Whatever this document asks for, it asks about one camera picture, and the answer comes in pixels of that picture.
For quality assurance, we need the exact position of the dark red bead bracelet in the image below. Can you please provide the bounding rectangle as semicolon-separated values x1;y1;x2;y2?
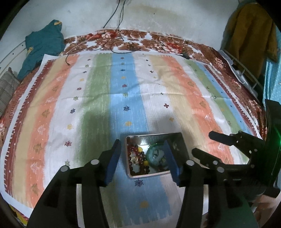
127;143;151;176

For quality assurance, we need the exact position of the black small device on bed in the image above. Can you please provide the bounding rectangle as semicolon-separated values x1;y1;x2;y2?
181;53;191;59

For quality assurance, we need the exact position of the brown hanging jacket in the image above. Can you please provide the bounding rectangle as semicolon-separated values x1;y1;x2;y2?
225;3;277;79

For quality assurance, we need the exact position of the light blue bead bracelet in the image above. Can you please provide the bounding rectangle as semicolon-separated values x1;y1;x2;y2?
149;147;169;168

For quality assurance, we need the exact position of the person's hand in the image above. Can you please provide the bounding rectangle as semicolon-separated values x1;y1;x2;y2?
254;194;280;227

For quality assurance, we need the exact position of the blue dotted curtain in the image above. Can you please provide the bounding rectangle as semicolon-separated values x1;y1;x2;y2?
262;27;281;106

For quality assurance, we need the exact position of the white shell bracelet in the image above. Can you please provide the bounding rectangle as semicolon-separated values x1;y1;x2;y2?
129;150;145;173

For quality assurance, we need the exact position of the striped colourful cloth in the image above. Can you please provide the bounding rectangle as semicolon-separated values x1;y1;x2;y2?
0;51;263;228

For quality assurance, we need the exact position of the silver metal tin box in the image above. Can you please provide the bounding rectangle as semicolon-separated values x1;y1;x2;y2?
125;133;189;179

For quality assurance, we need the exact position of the grey plaid pillow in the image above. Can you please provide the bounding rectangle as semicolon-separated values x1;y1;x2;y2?
0;67;20;116

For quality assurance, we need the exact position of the teal garment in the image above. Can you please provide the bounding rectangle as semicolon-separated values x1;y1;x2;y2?
17;19;65;81

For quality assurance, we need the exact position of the green jade bangle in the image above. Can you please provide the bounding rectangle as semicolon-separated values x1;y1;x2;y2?
146;142;169;172

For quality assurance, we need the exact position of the multicolour bead bracelet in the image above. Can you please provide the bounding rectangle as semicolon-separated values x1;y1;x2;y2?
136;146;152;173

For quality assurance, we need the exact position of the black charger cable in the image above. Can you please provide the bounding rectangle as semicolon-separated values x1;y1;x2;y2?
65;0;126;66

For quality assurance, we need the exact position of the white wire rack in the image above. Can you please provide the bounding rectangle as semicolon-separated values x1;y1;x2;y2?
218;50;263;99

